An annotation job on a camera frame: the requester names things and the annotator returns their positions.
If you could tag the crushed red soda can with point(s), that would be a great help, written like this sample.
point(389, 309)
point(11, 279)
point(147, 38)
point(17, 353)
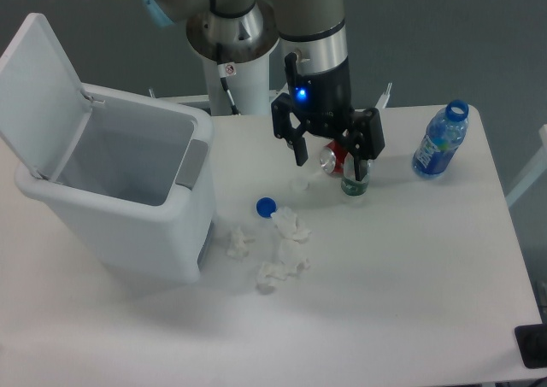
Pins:
point(332, 158)

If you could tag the blue plastic drink bottle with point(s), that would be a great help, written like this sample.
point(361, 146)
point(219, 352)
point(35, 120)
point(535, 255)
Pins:
point(444, 135)

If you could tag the white open trash bin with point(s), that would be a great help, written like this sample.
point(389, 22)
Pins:
point(129, 175)

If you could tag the white frame at right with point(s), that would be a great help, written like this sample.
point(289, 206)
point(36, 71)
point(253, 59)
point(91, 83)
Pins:
point(530, 173)

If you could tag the white paper ball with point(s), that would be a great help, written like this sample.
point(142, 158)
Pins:
point(269, 275)
point(238, 247)
point(292, 258)
point(290, 226)

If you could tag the blue bottle cap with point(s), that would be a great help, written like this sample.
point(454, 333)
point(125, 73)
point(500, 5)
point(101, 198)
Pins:
point(265, 207)

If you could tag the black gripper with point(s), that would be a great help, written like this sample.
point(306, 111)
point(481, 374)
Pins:
point(323, 102)

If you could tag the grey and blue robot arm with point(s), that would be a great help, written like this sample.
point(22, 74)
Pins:
point(312, 36)

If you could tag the black device at edge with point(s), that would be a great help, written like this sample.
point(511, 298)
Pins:
point(531, 340)

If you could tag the clear green-label water bottle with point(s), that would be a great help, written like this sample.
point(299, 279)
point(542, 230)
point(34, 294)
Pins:
point(354, 190)

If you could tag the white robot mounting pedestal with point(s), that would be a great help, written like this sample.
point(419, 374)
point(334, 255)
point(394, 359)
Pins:
point(248, 83)

